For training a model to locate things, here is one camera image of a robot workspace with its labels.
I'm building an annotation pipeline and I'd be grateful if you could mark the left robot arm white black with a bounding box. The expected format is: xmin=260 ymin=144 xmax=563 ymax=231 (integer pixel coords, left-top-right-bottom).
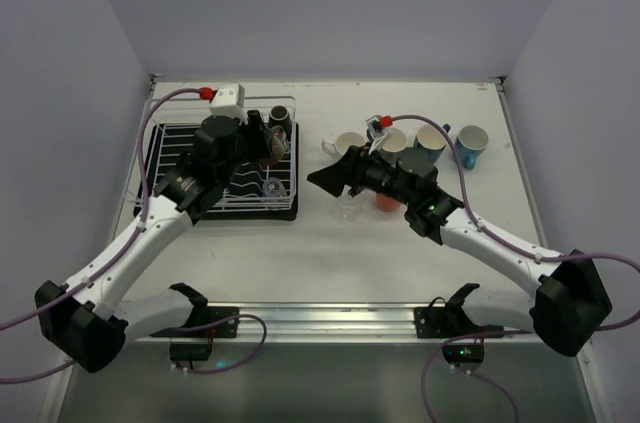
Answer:
xmin=35 ymin=110 xmax=271 ymax=373

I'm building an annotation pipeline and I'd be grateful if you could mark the brown cup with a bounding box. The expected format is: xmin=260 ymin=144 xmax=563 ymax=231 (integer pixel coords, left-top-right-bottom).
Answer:
xmin=259 ymin=125 xmax=289 ymax=167

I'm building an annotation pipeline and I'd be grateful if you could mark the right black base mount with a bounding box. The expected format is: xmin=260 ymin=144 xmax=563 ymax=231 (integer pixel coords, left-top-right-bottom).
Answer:
xmin=413 ymin=283 xmax=504 ymax=371

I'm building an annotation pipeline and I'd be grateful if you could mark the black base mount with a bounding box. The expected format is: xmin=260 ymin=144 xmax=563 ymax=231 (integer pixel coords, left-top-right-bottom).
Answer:
xmin=152 ymin=306 xmax=239 ymax=369
xmin=413 ymin=283 xmax=504 ymax=371

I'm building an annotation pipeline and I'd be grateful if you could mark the black cup beige rim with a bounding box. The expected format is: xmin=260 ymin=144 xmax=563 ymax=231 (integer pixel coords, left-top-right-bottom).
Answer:
xmin=268 ymin=105 xmax=292 ymax=131

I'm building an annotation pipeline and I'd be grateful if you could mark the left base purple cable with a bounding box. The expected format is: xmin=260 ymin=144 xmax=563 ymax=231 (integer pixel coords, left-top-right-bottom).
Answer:
xmin=172 ymin=312 xmax=268 ymax=375

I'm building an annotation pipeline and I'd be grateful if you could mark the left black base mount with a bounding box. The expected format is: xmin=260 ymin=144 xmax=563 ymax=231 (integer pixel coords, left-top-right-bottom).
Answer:
xmin=152 ymin=306 xmax=239 ymax=369

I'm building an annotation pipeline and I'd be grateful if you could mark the aluminium mounting rail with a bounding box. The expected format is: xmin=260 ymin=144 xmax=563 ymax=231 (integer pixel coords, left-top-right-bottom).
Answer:
xmin=106 ymin=290 xmax=544 ymax=343

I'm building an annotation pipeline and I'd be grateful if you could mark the white mug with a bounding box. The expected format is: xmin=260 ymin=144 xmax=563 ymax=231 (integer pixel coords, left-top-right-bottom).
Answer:
xmin=321 ymin=132 xmax=367 ymax=161

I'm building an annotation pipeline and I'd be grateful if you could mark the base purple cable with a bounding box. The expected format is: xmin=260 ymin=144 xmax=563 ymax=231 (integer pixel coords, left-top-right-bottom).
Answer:
xmin=418 ymin=327 xmax=521 ymax=423
xmin=172 ymin=312 xmax=268 ymax=375

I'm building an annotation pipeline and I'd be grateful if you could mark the white wire dish rack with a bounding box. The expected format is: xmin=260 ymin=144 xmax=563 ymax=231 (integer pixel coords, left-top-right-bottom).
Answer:
xmin=143 ymin=94 xmax=299 ymax=221

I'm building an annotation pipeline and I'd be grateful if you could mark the grey mug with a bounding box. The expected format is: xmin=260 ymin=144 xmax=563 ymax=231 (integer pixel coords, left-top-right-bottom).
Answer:
xmin=378 ymin=127 xmax=408 ymax=157

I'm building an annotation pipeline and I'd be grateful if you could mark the light blue mug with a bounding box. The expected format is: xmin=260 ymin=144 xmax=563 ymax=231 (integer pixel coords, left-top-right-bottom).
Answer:
xmin=455 ymin=125 xmax=489 ymax=170

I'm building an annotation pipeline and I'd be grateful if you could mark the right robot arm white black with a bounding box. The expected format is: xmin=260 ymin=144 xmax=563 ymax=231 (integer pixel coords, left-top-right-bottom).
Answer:
xmin=307 ymin=146 xmax=612 ymax=357

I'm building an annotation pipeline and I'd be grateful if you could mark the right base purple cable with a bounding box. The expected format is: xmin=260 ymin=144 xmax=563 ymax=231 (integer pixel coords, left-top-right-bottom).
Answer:
xmin=418 ymin=327 xmax=521 ymax=423

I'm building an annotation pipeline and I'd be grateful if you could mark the orange cup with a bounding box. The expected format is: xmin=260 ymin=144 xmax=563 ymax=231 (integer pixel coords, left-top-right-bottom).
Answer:
xmin=375 ymin=193 xmax=402 ymax=212

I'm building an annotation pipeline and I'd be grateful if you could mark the clear small glass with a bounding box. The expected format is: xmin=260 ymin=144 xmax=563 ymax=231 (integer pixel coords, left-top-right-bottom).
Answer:
xmin=261 ymin=177 xmax=287 ymax=204

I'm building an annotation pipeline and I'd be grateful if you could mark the large clear glass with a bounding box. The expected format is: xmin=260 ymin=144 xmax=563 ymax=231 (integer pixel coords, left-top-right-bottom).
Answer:
xmin=336 ymin=194 xmax=364 ymax=221

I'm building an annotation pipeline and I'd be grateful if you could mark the dark blue mug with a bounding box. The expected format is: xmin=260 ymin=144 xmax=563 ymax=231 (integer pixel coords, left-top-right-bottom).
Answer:
xmin=412 ymin=124 xmax=448 ymax=163

